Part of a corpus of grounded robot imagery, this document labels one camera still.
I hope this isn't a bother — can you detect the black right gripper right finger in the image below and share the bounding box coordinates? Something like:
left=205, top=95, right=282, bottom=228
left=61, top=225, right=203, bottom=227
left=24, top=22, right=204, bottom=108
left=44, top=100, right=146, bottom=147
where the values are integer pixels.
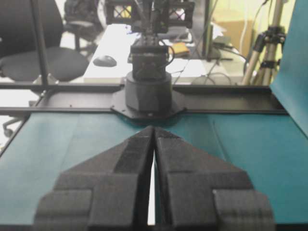
left=154, top=128, right=274, bottom=231

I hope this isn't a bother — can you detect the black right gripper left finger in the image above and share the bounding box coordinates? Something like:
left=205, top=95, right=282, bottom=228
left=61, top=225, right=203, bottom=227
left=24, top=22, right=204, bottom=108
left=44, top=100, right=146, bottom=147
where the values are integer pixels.
left=32, top=126, right=154, bottom=231

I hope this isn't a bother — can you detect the white desk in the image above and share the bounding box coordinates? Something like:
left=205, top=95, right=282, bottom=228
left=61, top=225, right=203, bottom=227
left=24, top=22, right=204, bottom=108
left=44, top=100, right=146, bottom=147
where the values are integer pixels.
left=83, top=25, right=245, bottom=85

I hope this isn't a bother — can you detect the black computer mouse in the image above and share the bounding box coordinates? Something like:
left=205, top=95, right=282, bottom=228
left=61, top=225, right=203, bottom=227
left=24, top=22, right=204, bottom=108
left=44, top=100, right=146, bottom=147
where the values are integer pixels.
left=93, top=55, right=117, bottom=67

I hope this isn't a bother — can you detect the teal backdrop sheet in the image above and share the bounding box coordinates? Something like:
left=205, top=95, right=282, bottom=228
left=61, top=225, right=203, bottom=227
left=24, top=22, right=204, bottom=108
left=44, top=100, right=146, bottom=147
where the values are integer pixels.
left=270, top=0, right=308, bottom=135

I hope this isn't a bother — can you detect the black office chair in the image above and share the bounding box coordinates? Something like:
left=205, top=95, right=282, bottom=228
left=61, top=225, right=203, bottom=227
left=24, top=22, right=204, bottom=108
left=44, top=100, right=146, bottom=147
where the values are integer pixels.
left=0, top=0, right=89, bottom=82

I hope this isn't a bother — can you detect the black aluminium frame rail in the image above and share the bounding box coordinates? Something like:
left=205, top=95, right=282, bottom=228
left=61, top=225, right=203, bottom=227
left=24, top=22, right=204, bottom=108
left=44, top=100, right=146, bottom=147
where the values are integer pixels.
left=0, top=82, right=287, bottom=115

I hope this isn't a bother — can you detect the grey camera tripod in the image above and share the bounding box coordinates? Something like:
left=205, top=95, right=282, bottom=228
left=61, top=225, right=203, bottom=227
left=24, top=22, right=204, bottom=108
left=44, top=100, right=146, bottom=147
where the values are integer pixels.
left=240, top=0, right=287, bottom=86

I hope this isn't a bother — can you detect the black vertical frame post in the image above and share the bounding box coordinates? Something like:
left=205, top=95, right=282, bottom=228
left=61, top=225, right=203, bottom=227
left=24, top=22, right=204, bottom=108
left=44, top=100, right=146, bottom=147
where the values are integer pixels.
left=29, top=0, right=49, bottom=86

